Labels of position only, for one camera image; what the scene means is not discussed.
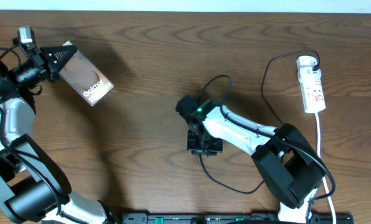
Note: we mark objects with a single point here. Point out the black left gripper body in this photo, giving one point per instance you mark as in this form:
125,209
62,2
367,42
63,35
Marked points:
44,64

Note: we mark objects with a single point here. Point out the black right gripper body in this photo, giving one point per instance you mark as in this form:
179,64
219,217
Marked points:
203,145

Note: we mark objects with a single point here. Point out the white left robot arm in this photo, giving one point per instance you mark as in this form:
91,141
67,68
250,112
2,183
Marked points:
32,186

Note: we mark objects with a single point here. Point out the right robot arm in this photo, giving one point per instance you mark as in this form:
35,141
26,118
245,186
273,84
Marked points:
286,162

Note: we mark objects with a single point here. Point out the white USB charger adapter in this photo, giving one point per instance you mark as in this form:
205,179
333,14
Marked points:
306,65

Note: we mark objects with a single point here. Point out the white power strip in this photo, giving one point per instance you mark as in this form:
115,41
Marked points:
311,89

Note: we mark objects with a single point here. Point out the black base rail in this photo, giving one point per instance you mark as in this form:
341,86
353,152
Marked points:
142,218

